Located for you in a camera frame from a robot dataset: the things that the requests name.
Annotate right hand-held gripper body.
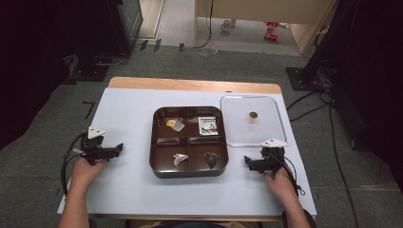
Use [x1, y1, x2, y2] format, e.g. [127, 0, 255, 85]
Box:
[251, 138, 290, 176]

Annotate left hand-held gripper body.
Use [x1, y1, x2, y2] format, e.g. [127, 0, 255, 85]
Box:
[80, 126, 121, 166]

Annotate person's left hand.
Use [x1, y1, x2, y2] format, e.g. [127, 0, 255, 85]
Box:
[70, 156, 108, 192]

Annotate person's right hand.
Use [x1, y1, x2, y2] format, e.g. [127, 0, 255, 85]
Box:
[262, 166, 299, 204]

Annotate clear plastic lid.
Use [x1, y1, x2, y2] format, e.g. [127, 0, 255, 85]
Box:
[220, 94, 289, 148]

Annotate pale blue table mat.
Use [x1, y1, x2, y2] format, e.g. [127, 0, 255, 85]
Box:
[56, 87, 318, 220]

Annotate small dark packet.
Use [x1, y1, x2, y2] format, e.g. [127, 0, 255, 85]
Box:
[203, 151, 221, 170]

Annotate white colourful print packet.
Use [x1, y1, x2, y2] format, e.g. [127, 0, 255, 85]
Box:
[197, 116, 220, 137]

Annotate yellow and clear packet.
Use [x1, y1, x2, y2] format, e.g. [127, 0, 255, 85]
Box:
[165, 118, 185, 133]

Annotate brown four-compartment tray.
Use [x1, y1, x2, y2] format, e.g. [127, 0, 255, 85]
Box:
[148, 105, 230, 180]

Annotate small white packet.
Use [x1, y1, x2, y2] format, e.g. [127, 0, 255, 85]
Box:
[172, 153, 190, 167]

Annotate dark stand with base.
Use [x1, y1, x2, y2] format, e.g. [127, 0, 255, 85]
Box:
[285, 0, 359, 93]

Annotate wooden table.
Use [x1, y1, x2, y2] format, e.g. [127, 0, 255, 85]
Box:
[86, 76, 283, 222]

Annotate red toy object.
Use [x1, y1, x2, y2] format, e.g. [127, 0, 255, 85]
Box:
[263, 20, 281, 42]

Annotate black cabinet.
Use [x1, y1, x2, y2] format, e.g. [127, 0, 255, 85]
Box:
[75, 0, 144, 66]

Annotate wooden furniture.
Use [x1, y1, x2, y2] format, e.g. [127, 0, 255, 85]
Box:
[194, 0, 338, 56]

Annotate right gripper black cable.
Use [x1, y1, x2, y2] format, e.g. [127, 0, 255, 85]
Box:
[272, 153, 307, 197]

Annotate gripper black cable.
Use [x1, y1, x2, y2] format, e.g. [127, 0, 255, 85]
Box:
[60, 132, 88, 198]
[272, 153, 307, 197]

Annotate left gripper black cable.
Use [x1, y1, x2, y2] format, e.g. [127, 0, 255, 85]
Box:
[60, 132, 88, 198]

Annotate black floor cable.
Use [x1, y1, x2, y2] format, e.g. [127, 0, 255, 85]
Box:
[286, 88, 360, 228]

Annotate black stand base plate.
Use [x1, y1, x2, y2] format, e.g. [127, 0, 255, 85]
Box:
[67, 64, 110, 83]

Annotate hanging black cable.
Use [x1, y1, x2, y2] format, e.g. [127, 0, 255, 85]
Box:
[193, 0, 215, 50]

